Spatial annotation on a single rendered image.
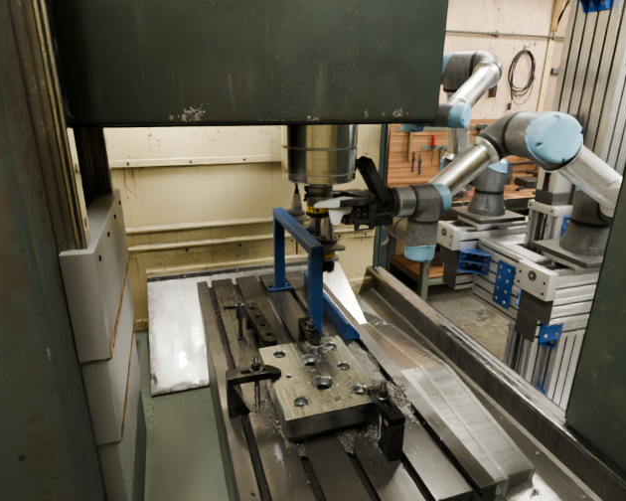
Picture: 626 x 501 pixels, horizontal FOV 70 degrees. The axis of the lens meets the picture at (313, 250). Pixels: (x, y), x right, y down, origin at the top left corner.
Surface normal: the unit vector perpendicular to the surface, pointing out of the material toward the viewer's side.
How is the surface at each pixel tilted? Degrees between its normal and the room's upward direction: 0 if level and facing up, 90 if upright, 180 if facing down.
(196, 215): 90
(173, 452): 0
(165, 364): 24
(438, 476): 0
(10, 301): 90
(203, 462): 0
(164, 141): 90
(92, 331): 90
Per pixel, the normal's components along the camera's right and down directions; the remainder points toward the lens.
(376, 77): 0.31, 0.32
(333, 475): 0.01, -0.94
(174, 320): 0.13, -0.72
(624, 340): -0.95, 0.10
